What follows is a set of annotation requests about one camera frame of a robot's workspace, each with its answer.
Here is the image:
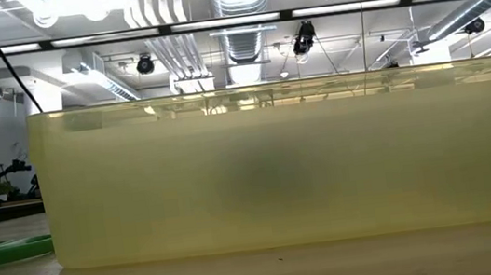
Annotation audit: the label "black overhead frame bar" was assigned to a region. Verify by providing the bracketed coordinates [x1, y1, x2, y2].
[0, 0, 467, 58]

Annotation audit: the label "green plant in white pot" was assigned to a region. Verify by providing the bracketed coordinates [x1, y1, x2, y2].
[0, 177, 15, 205]

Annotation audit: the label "yellow translucent plastic bin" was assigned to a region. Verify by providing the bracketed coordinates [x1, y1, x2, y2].
[24, 55, 491, 275]

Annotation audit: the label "silver slanted ceiling duct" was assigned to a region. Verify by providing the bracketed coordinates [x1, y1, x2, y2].
[420, 0, 491, 44]

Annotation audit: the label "green-handled scissors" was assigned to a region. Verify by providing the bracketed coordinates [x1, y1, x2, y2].
[0, 233, 57, 273]

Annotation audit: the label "white ceiling pipe bundle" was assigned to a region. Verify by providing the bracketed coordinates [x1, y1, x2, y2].
[123, 0, 211, 88]

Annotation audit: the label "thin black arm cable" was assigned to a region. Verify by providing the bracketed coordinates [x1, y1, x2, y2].
[0, 0, 46, 117]

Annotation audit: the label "black table frame rail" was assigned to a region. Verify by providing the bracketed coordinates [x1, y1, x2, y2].
[0, 199, 47, 225]

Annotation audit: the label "white rectangular ceiling duct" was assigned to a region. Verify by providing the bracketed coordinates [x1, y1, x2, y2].
[60, 45, 143, 110]

